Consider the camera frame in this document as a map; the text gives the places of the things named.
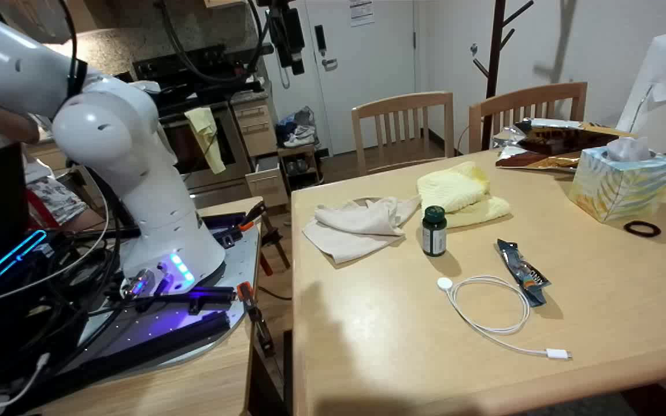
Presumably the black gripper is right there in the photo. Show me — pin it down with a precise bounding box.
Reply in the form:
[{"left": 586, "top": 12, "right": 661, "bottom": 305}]
[{"left": 266, "top": 0, "right": 309, "bottom": 77}]

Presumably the dark green supplement bottle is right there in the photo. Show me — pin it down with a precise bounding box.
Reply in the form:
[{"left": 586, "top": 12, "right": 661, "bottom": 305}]
[{"left": 420, "top": 204, "right": 450, "bottom": 259}]

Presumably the white door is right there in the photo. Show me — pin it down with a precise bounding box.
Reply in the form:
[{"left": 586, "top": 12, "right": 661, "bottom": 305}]
[{"left": 301, "top": 0, "right": 420, "bottom": 158}]

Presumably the wooden drawer cabinet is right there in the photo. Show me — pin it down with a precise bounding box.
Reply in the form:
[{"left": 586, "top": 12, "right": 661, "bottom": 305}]
[{"left": 227, "top": 89, "right": 294, "bottom": 210}]

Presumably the light wooden chair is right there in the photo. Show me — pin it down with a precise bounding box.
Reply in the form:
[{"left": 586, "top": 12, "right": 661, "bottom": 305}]
[
  {"left": 349, "top": 89, "right": 458, "bottom": 175},
  {"left": 467, "top": 80, "right": 589, "bottom": 155}
]

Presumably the hanging yellow rag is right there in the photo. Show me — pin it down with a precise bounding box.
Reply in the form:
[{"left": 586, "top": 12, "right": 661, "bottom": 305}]
[{"left": 183, "top": 103, "right": 228, "bottom": 178}]

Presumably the beige cloth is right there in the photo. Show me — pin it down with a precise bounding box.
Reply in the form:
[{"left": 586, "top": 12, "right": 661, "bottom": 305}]
[{"left": 301, "top": 193, "right": 420, "bottom": 267}]

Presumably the dark wooden coat rack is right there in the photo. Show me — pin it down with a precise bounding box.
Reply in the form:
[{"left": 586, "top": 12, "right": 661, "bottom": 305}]
[{"left": 470, "top": 0, "right": 535, "bottom": 153}]

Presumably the yellow towel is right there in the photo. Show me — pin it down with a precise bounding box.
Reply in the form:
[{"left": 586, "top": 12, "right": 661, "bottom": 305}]
[{"left": 414, "top": 159, "right": 512, "bottom": 230}]

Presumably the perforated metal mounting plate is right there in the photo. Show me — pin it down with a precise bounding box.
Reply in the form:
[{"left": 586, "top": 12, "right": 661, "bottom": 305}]
[{"left": 75, "top": 214, "right": 266, "bottom": 369}]

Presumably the crumpled silver foil wrapper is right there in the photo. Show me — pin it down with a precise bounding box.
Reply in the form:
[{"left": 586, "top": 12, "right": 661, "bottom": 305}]
[{"left": 493, "top": 125, "right": 528, "bottom": 163}]

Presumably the brown foil snack bag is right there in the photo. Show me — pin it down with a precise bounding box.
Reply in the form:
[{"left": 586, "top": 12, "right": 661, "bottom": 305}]
[{"left": 515, "top": 116, "right": 630, "bottom": 158}]

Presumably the patterned tissue box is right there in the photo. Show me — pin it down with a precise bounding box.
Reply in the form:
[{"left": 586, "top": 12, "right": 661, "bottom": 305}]
[{"left": 565, "top": 136, "right": 666, "bottom": 227}]

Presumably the black box with blue light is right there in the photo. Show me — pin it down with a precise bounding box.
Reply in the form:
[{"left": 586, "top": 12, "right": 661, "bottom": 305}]
[{"left": 0, "top": 227, "right": 51, "bottom": 305}]

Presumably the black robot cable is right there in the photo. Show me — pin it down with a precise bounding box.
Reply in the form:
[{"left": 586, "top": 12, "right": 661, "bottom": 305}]
[{"left": 154, "top": 0, "right": 275, "bottom": 85}]

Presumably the orange handled clamp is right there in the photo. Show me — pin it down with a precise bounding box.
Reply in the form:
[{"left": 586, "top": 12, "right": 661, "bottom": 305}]
[{"left": 236, "top": 279, "right": 275, "bottom": 355}]

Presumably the black rubber ring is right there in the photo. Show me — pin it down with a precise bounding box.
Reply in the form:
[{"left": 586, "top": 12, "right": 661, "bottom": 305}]
[{"left": 622, "top": 216, "right": 664, "bottom": 241}]

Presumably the white charging cable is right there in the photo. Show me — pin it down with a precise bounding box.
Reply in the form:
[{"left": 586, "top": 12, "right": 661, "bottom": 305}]
[{"left": 435, "top": 272, "right": 572, "bottom": 362}]

